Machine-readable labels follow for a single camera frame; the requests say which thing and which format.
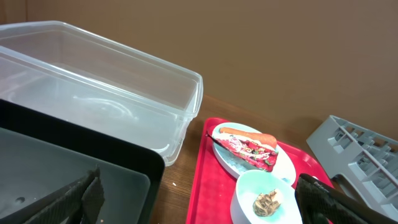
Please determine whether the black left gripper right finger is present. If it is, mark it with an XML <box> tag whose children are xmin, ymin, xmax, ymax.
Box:
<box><xmin>295</xmin><ymin>174</ymin><xmax>397</xmax><ymax>224</ymax></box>

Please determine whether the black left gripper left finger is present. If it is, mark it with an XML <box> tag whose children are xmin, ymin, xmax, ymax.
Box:
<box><xmin>1</xmin><ymin>167</ymin><xmax>105</xmax><ymax>224</ymax></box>

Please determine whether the brown food scrap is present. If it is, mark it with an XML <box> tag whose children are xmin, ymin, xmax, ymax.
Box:
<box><xmin>252</xmin><ymin>189</ymin><xmax>284</xmax><ymax>217</ymax></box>

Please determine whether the light blue bowl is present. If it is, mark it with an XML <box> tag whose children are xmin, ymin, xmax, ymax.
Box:
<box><xmin>230</xmin><ymin>170</ymin><xmax>302</xmax><ymax>224</ymax></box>

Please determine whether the red patterned snack wrapper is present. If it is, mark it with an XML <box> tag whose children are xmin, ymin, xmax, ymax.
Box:
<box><xmin>208</xmin><ymin>133</ymin><xmax>279</xmax><ymax>172</ymax></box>

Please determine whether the orange carrot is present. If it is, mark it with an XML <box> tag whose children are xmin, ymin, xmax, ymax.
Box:
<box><xmin>220</xmin><ymin>127</ymin><xmax>277</xmax><ymax>149</ymax></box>

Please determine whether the black food waste tray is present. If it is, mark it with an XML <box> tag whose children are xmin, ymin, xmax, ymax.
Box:
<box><xmin>1</xmin><ymin>101</ymin><xmax>165</xmax><ymax>223</ymax></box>

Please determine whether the grey dishwasher rack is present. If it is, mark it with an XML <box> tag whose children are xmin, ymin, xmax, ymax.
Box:
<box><xmin>307</xmin><ymin>115</ymin><xmax>397</xmax><ymax>221</ymax></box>

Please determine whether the clear plastic waste bin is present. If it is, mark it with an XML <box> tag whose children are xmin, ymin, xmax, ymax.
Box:
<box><xmin>1</xmin><ymin>21</ymin><xmax>203</xmax><ymax>166</ymax></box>

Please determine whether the light blue round plate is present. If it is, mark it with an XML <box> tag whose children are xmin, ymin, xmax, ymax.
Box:
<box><xmin>211</xmin><ymin>122</ymin><xmax>296</xmax><ymax>185</ymax></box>

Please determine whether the red serving tray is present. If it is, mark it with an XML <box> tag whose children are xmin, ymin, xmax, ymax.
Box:
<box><xmin>186</xmin><ymin>117</ymin><xmax>333</xmax><ymax>224</ymax></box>

